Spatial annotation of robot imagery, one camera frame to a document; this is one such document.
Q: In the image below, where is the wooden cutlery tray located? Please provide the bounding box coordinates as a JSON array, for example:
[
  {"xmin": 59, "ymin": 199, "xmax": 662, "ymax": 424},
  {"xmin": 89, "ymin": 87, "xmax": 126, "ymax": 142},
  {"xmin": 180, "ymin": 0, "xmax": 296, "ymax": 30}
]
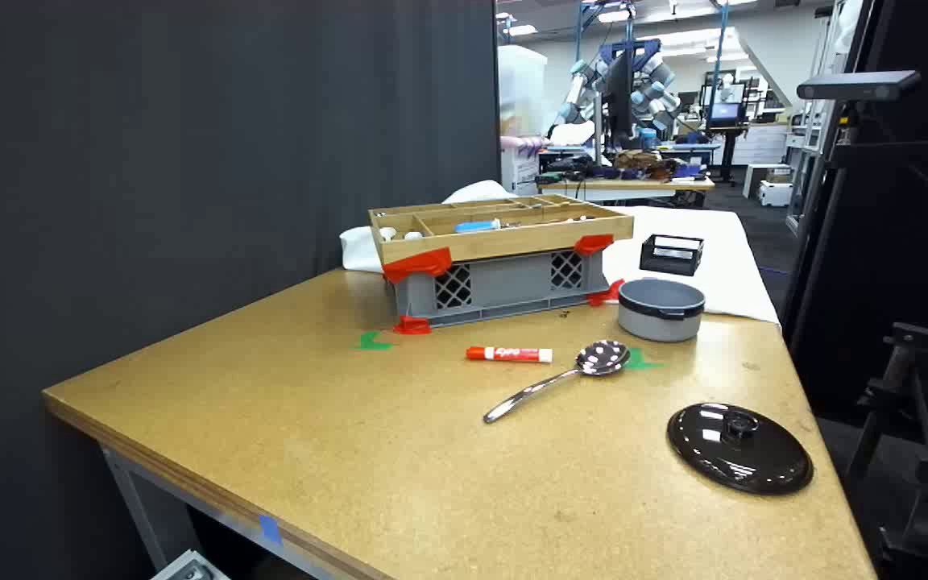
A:
[{"xmin": 363, "ymin": 194, "xmax": 637, "ymax": 272}]

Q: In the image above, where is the grey plastic crate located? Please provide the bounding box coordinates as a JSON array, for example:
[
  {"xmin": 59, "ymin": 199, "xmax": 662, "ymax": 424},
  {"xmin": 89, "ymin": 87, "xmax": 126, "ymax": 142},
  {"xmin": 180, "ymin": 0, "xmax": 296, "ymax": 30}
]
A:
[{"xmin": 384, "ymin": 244, "xmax": 612, "ymax": 321}]

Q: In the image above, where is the red and white marker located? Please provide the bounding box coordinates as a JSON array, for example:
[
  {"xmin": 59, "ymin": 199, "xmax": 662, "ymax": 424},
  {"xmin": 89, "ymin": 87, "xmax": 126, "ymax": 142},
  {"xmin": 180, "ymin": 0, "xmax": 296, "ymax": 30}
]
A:
[{"xmin": 463, "ymin": 340, "xmax": 558, "ymax": 368}]

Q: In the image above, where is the green tape mark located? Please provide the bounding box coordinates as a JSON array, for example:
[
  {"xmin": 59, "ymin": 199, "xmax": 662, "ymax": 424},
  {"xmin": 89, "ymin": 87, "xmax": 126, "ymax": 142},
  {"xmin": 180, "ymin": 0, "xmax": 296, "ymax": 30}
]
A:
[
  {"xmin": 354, "ymin": 327, "xmax": 396, "ymax": 354},
  {"xmin": 622, "ymin": 349, "xmax": 662, "ymax": 378}
]

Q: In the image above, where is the all-metal ladle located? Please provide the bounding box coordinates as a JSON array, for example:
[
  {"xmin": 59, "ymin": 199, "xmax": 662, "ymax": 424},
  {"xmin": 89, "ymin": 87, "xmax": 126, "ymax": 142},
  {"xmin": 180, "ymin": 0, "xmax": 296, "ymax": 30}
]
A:
[{"xmin": 479, "ymin": 339, "xmax": 634, "ymax": 427}]

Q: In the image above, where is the background wooden table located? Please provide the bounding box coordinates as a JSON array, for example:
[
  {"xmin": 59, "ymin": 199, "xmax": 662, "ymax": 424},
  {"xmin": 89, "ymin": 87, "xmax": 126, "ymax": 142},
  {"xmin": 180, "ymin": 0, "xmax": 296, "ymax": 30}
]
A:
[{"xmin": 535, "ymin": 170, "xmax": 720, "ymax": 208}]

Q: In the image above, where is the grey round pot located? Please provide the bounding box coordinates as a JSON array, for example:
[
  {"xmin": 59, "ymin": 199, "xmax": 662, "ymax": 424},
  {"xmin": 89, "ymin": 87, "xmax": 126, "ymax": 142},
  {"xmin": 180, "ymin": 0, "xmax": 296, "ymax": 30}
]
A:
[{"xmin": 615, "ymin": 278, "xmax": 708, "ymax": 344}]

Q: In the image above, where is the black mesh basket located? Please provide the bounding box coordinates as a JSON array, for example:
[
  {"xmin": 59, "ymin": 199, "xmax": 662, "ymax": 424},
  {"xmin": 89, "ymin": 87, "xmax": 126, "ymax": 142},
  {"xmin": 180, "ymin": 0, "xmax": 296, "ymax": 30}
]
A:
[{"xmin": 637, "ymin": 229, "xmax": 707, "ymax": 280}]

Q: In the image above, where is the blue background robot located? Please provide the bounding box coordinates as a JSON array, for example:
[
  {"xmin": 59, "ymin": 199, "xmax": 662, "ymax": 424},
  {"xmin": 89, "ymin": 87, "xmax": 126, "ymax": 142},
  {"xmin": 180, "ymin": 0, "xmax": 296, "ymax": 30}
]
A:
[{"xmin": 559, "ymin": 33, "xmax": 684, "ymax": 155}]

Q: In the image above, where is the grey crate with wooden lid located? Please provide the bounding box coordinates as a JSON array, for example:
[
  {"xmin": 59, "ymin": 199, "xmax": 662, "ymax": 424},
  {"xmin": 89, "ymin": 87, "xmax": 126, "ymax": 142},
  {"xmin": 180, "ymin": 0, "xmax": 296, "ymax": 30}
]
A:
[{"xmin": 336, "ymin": 178, "xmax": 787, "ymax": 324}]

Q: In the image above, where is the black curtain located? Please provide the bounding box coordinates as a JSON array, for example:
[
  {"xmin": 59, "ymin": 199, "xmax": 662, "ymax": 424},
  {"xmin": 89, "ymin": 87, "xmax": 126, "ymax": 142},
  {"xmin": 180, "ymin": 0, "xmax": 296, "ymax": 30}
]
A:
[{"xmin": 0, "ymin": 0, "xmax": 503, "ymax": 580}]

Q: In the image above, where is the black round pot lid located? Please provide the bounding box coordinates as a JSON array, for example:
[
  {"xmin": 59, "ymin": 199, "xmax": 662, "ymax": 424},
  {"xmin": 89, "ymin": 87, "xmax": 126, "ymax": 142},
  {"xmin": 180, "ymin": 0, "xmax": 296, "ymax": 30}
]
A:
[{"xmin": 664, "ymin": 398, "xmax": 819, "ymax": 499}]

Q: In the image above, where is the background computer monitor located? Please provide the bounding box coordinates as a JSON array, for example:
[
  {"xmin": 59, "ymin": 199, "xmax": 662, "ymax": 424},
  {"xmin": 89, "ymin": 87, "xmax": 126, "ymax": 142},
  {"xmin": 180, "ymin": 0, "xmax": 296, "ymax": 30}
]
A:
[{"xmin": 707, "ymin": 97, "xmax": 746, "ymax": 130}]

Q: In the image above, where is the grey metal table leg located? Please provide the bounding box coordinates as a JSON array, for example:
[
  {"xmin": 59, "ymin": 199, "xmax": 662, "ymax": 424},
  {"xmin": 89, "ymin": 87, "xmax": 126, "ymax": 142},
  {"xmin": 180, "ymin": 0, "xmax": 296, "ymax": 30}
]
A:
[{"xmin": 101, "ymin": 445, "xmax": 203, "ymax": 573}]

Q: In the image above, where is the black equipment stand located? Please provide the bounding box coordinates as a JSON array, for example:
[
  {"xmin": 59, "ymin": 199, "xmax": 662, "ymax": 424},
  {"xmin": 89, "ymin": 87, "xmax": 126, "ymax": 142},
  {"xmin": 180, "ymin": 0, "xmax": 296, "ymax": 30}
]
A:
[{"xmin": 847, "ymin": 319, "xmax": 928, "ymax": 580}]

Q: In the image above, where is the blue-handled metal scoop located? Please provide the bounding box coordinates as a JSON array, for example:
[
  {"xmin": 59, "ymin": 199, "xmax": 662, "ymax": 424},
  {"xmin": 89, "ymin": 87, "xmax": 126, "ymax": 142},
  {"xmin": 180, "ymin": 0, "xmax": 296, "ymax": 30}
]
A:
[{"xmin": 454, "ymin": 216, "xmax": 505, "ymax": 238}]

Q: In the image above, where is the red corner bracket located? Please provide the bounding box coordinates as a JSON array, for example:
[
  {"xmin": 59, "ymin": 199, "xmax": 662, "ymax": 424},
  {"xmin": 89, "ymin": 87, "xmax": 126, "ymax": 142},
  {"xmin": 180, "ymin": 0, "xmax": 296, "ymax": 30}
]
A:
[{"xmin": 587, "ymin": 278, "xmax": 628, "ymax": 308}]

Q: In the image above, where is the black bar camera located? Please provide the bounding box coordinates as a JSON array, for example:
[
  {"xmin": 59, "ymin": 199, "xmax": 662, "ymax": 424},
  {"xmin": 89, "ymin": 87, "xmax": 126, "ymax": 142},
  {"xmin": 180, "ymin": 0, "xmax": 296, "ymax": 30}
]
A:
[{"xmin": 791, "ymin": 68, "xmax": 924, "ymax": 106}]

